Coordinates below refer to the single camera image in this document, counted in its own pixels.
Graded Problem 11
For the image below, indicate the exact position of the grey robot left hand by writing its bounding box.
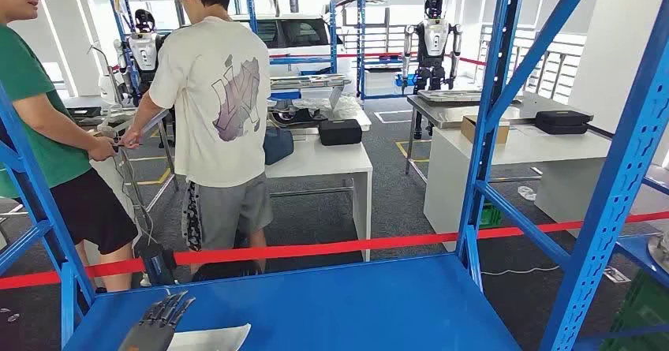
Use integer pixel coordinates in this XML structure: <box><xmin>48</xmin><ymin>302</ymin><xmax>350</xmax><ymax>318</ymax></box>
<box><xmin>117</xmin><ymin>291</ymin><xmax>197</xmax><ymax>351</ymax></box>

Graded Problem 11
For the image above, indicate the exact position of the white curved plastic part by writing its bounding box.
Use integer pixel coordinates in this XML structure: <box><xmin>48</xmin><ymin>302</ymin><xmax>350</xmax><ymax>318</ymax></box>
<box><xmin>166</xmin><ymin>323</ymin><xmax>252</xmax><ymax>351</ymax></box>

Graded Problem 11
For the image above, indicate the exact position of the blue metal shelf rack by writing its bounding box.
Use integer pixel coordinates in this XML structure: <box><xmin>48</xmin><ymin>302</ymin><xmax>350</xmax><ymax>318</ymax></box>
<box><xmin>245</xmin><ymin>0</ymin><xmax>338</xmax><ymax>75</ymax></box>
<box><xmin>357</xmin><ymin>0</ymin><xmax>440</xmax><ymax>102</ymax></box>
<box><xmin>0</xmin><ymin>0</ymin><xmax>669</xmax><ymax>351</ymax></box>
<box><xmin>102</xmin><ymin>0</ymin><xmax>176</xmax><ymax>94</ymax></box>

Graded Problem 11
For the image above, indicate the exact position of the silver metal car part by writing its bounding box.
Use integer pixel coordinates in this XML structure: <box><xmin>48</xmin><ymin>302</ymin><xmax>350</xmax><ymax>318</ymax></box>
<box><xmin>647</xmin><ymin>230</ymin><xmax>669</xmax><ymax>274</ymax></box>

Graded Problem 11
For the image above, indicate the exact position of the steel table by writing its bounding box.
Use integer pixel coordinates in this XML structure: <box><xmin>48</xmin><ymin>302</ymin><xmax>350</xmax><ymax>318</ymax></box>
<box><xmin>62</xmin><ymin>95</ymin><xmax>180</xmax><ymax>214</ymax></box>
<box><xmin>405</xmin><ymin>91</ymin><xmax>594</xmax><ymax>177</ymax></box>

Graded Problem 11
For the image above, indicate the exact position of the red barrier tape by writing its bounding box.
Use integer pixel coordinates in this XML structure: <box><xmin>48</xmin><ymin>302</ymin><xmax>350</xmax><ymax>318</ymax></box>
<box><xmin>0</xmin><ymin>210</ymin><xmax>669</xmax><ymax>291</ymax></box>

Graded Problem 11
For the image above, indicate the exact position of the dark blue bag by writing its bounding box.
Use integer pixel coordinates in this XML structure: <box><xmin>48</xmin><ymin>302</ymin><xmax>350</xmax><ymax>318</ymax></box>
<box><xmin>263</xmin><ymin>126</ymin><xmax>295</xmax><ymax>166</ymax></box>

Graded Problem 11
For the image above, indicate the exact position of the person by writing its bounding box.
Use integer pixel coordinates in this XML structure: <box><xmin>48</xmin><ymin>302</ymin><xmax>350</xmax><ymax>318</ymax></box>
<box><xmin>118</xmin><ymin>0</ymin><xmax>275</xmax><ymax>282</ymax></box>
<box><xmin>0</xmin><ymin>0</ymin><xmax>140</xmax><ymax>293</ymax></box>

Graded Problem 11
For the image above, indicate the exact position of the white table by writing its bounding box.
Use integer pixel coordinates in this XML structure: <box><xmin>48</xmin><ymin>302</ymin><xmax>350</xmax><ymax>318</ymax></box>
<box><xmin>423</xmin><ymin>124</ymin><xmax>612</xmax><ymax>253</ymax></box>
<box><xmin>263</xmin><ymin>124</ymin><xmax>375</xmax><ymax>263</ymax></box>

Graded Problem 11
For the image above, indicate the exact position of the black hard case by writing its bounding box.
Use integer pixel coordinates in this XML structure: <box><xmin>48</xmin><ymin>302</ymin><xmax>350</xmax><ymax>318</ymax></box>
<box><xmin>317</xmin><ymin>118</ymin><xmax>364</xmax><ymax>147</ymax></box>
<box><xmin>533</xmin><ymin>110</ymin><xmax>594</xmax><ymax>136</ymax></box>

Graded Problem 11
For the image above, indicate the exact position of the silver black humanoid robot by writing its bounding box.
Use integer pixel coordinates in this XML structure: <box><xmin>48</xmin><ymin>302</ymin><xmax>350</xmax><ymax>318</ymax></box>
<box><xmin>114</xmin><ymin>9</ymin><xmax>168</xmax><ymax>104</ymax></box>
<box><xmin>399</xmin><ymin>0</ymin><xmax>464</xmax><ymax>96</ymax></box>

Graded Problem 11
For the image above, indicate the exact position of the grey metal car panel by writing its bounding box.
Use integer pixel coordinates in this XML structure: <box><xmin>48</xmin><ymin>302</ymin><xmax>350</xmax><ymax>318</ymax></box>
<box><xmin>417</xmin><ymin>89</ymin><xmax>484</xmax><ymax>104</ymax></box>
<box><xmin>269</xmin><ymin>74</ymin><xmax>353</xmax><ymax>91</ymax></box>

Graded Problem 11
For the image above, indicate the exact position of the clear plastic sheet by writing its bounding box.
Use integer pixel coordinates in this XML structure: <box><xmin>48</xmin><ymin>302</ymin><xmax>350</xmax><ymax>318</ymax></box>
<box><xmin>292</xmin><ymin>96</ymin><xmax>363</xmax><ymax>122</ymax></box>

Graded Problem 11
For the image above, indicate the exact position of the white car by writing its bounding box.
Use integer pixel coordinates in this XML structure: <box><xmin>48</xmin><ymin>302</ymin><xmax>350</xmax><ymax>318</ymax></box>
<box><xmin>230</xmin><ymin>13</ymin><xmax>357</xmax><ymax>94</ymax></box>

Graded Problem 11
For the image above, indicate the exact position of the green plastic crate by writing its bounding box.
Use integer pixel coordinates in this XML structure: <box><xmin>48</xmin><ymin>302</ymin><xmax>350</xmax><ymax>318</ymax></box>
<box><xmin>478</xmin><ymin>202</ymin><xmax>503</xmax><ymax>230</ymax></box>
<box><xmin>600</xmin><ymin>270</ymin><xmax>669</xmax><ymax>351</ymax></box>

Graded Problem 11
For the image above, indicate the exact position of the cardboard box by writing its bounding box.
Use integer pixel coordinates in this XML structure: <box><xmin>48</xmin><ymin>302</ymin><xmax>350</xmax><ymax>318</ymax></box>
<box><xmin>459</xmin><ymin>114</ymin><xmax>511</xmax><ymax>146</ymax></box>

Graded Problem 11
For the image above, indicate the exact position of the floor socket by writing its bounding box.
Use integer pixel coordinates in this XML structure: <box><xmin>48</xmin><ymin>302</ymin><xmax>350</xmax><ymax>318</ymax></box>
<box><xmin>604</xmin><ymin>266</ymin><xmax>633</xmax><ymax>284</ymax></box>

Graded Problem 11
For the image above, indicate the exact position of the white railing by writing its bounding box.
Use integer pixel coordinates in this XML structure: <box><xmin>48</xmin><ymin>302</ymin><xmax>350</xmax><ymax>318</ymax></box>
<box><xmin>478</xmin><ymin>24</ymin><xmax>586</xmax><ymax>104</ymax></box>

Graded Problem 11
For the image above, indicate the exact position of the black barrier post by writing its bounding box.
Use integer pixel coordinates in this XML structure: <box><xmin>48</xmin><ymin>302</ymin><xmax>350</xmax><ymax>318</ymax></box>
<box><xmin>134</xmin><ymin>236</ymin><xmax>179</xmax><ymax>287</ymax></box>

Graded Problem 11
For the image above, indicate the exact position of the white cable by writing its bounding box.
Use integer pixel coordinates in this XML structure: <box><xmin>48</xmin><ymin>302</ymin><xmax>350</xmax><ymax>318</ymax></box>
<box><xmin>480</xmin><ymin>266</ymin><xmax>560</xmax><ymax>277</ymax></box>

